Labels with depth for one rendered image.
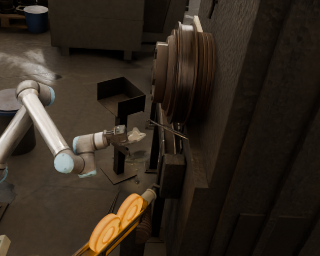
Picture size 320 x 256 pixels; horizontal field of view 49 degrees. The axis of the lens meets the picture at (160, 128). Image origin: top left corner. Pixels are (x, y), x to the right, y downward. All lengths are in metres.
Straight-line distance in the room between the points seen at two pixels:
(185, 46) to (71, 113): 1.99
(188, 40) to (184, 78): 0.17
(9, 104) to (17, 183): 0.55
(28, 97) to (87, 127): 1.20
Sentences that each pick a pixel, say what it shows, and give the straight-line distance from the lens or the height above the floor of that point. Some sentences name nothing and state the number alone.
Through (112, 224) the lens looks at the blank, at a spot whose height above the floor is 0.77.
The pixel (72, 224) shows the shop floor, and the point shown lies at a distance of 2.38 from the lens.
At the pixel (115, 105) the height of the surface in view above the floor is 0.60.
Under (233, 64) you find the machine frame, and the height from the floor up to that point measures 1.38.
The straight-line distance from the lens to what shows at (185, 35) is 1.51.
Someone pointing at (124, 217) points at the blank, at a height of 0.74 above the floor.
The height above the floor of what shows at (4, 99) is 0.43.
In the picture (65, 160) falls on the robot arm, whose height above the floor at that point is 0.73.
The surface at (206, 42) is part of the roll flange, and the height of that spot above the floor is 1.31.
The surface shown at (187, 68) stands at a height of 1.24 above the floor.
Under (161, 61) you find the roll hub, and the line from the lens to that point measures 1.52.
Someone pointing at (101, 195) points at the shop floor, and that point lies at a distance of 2.53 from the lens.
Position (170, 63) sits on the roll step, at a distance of 1.49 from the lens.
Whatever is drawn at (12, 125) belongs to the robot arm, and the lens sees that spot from 2.24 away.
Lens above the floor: 1.88
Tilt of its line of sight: 37 degrees down
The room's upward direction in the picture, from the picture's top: 8 degrees clockwise
